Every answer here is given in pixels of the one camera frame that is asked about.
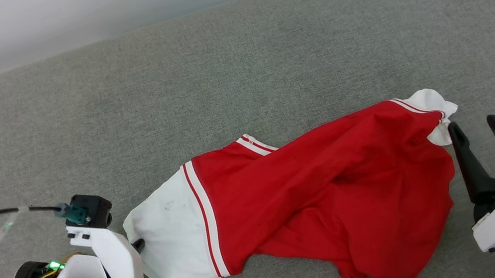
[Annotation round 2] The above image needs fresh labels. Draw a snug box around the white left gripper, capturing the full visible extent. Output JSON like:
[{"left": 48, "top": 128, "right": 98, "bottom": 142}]
[{"left": 65, "top": 212, "right": 152, "bottom": 278}]

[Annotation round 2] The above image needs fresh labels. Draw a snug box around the red and white jersey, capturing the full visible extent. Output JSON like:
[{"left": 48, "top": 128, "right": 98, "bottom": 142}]
[{"left": 109, "top": 84, "right": 488, "bottom": 278}]

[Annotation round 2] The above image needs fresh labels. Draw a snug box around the clear tape tag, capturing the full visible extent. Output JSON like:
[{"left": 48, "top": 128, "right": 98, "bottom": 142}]
[{"left": 0, "top": 205, "right": 34, "bottom": 243}]

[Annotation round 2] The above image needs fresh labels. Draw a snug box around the grey fabric sofa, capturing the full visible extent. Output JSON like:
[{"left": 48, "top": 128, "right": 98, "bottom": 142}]
[{"left": 0, "top": 0, "right": 495, "bottom": 278}]

